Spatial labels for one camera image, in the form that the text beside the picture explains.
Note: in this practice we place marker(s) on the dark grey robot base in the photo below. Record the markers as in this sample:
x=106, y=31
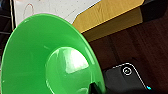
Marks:
x=123, y=81

